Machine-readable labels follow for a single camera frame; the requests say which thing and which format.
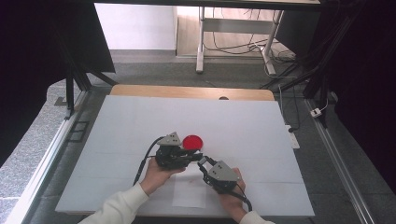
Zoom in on person's left hand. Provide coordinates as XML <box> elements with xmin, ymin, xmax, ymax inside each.
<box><xmin>139</xmin><ymin>157</ymin><xmax>187</xmax><ymax>197</ymax></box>

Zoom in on person's right hand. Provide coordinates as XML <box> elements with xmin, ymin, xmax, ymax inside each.
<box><xmin>217</xmin><ymin>167</ymin><xmax>248</xmax><ymax>216</ymax></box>

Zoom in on wooden table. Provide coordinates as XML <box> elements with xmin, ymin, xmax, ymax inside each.
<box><xmin>109</xmin><ymin>83</ymin><xmax>276</xmax><ymax>102</ymax></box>

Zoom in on white board table cover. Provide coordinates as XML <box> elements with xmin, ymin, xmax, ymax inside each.
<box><xmin>55</xmin><ymin>94</ymin><xmax>316</xmax><ymax>217</ymax></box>

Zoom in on aluminium floor rail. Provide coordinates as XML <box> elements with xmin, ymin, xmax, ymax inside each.
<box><xmin>304</xmin><ymin>98</ymin><xmax>376</xmax><ymax>224</ymax></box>
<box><xmin>6</xmin><ymin>90</ymin><xmax>90</xmax><ymax>224</ymax></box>

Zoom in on left hand-held gripper black cable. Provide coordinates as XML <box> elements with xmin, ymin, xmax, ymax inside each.
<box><xmin>133</xmin><ymin>135</ymin><xmax>166</xmax><ymax>187</ymax></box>

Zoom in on hand-held gripper black cable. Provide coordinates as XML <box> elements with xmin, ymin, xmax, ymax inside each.
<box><xmin>133</xmin><ymin>135</ymin><xmax>166</xmax><ymax>187</ymax></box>
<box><xmin>228</xmin><ymin>183</ymin><xmax>253</xmax><ymax>213</ymax></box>

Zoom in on white paper sheet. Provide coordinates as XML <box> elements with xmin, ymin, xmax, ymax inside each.
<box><xmin>172</xmin><ymin>162</ymin><xmax>207</xmax><ymax>209</ymax></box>

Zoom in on black floor cables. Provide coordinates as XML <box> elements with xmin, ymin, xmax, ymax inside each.
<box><xmin>204</xmin><ymin>7</ymin><xmax>297</xmax><ymax>63</ymax></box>

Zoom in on black metal stand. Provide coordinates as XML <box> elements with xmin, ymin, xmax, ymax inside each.
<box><xmin>260</xmin><ymin>8</ymin><xmax>353</xmax><ymax>129</ymax></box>
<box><xmin>52</xmin><ymin>31</ymin><xmax>118</xmax><ymax>120</ymax></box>

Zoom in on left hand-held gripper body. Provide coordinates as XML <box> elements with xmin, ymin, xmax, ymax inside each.
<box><xmin>154</xmin><ymin>131</ymin><xmax>191</xmax><ymax>171</ymax></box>

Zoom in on white metal desk frame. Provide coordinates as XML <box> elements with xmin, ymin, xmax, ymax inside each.
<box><xmin>195</xmin><ymin>6</ymin><xmax>285</xmax><ymax>76</ymax></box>

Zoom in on black curtain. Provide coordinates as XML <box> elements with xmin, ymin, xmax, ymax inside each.
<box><xmin>0</xmin><ymin>0</ymin><xmax>116</xmax><ymax>166</ymax></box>
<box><xmin>311</xmin><ymin>0</ymin><xmax>396</xmax><ymax>194</ymax></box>

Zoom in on black power cable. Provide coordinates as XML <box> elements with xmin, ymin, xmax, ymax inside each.
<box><xmin>288</xmin><ymin>85</ymin><xmax>302</xmax><ymax>133</ymax></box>

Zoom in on right hand-held gripper black cable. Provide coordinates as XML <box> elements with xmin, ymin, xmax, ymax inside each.
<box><xmin>228</xmin><ymin>183</ymin><xmax>253</xmax><ymax>213</ymax></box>

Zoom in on round red ink pad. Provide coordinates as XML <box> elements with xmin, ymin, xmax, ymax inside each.
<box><xmin>181</xmin><ymin>134</ymin><xmax>205</xmax><ymax>152</ymax></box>

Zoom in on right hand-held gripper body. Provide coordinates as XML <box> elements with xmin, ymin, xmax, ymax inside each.
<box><xmin>203</xmin><ymin>160</ymin><xmax>242</xmax><ymax>195</ymax></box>

